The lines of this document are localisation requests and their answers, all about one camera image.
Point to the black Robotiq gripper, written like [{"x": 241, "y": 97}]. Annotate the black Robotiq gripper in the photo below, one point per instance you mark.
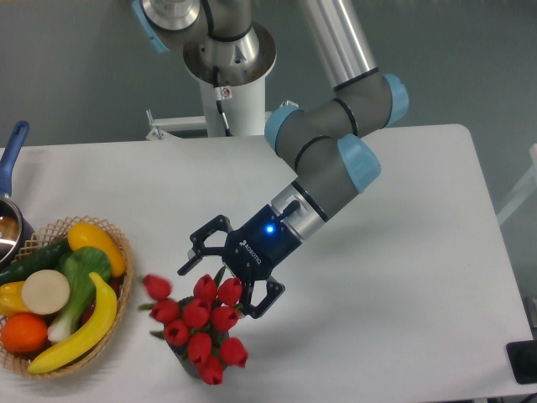
[{"x": 250, "y": 253}]

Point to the red tulip bouquet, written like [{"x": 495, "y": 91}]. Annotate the red tulip bouquet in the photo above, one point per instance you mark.
[{"x": 214, "y": 306}]

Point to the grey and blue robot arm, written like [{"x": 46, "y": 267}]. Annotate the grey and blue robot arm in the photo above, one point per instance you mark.
[{"x": 324, "y": 147}]

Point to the dark grey ribbed vase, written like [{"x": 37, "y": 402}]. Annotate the dark grey ribbed vase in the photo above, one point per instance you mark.
[{"x": 181, "y": 353}]

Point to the red fruit in basket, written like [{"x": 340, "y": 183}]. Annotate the red fruit in basket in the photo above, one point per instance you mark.
[{"x": 116, "y": 283}]

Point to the yellow banana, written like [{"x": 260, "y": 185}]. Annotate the yellow banana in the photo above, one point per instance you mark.
[{"x": 86, "y": 337}]

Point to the yellow lemon squash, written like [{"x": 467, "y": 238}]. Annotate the yellow lemon squash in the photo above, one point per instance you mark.
[{"x": 85, "y": 234}]

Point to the green bok choy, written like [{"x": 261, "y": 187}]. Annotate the green bok choy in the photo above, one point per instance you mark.
[{"x": 76, "y": 267}]

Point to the green cucumber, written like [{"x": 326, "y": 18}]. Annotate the green cucumber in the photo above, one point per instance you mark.
[{"x": 45, "y": 258}]

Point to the beige round disc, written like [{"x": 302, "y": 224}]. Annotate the beige round disc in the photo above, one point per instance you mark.
[{"x": 45, "y": 292}]

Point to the orange fruit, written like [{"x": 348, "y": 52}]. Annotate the orange fruit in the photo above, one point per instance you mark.
[{"x": 24, "y": 333}]

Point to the yellow bell pepper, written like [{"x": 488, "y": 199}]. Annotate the yellow bell pepper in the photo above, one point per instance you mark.
[{"x": 11, "y": 299}]

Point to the woven wicker basket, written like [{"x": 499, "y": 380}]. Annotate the woven wicker basket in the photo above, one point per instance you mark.
[{"x": 51, "y": 233}]

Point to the black device at table edge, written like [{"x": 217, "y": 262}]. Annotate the black device at table edge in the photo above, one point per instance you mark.
[{"x": 522, "y": 358}]

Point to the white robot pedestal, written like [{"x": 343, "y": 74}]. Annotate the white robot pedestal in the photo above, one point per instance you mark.
[{"x": 231, "y": 76}]

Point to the blue handled saucepan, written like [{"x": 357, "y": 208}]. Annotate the blue handled saucepan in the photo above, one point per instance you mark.
[{"x": 15, "y": 230}]

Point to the white frame at right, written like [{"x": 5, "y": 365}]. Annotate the white frame at right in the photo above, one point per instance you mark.
[{"x": 520, "y": 192}]

